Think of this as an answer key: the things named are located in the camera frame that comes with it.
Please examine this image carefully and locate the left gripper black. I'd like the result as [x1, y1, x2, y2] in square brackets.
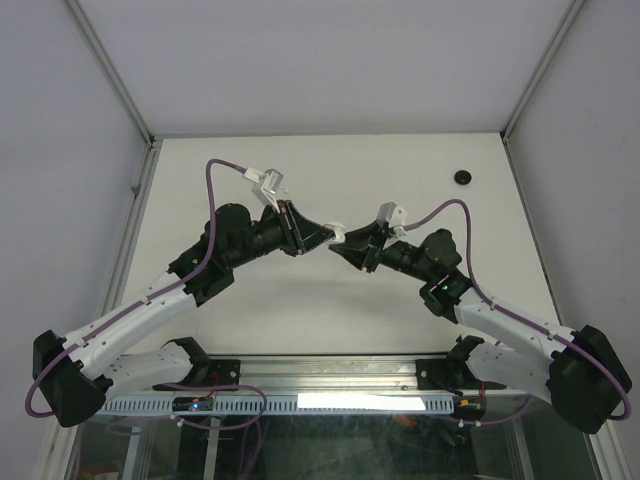
[228, 199, 334, 269]

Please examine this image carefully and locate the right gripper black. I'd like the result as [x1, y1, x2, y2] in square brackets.
[329, 219, 435, 284]

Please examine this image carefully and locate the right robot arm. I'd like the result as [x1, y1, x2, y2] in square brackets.
[330, 221, 632, 434]

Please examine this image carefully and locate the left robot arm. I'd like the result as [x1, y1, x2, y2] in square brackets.
[30, 200, 344, 427]

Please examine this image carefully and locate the small circuit board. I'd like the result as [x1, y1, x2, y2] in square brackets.
[182, 397, 215, 412]

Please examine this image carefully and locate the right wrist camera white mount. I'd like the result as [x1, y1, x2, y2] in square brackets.
[376, 202, 407, 238]

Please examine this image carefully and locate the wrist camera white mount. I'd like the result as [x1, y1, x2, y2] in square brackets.
[243, 167, 284, 211]
[376, 202, 407, 238]

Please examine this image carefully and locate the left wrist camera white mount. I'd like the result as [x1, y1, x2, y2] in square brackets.
[243, 167, 284, 211]

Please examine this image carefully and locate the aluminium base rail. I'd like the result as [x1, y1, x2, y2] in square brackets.
[62, 353, 601, 399]

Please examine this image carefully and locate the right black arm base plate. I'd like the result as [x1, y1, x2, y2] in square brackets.
[414, 357, 482, 396]

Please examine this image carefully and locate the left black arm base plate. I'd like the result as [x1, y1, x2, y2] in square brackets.
[152, 358, 241, 391]

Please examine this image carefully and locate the grey slotted cable duct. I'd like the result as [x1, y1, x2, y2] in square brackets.
[99, 393, 454, 417]

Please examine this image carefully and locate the aluminium frame post left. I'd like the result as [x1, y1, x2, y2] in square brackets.
[63, 0, 160, 151]

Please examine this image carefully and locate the aluminium frame post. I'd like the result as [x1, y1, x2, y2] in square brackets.
[63, 0, 160, 151]
[499, 0, 587, 146]

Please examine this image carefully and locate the aluminium frame post right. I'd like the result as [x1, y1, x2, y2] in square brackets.
[499, 0, 587, 146]

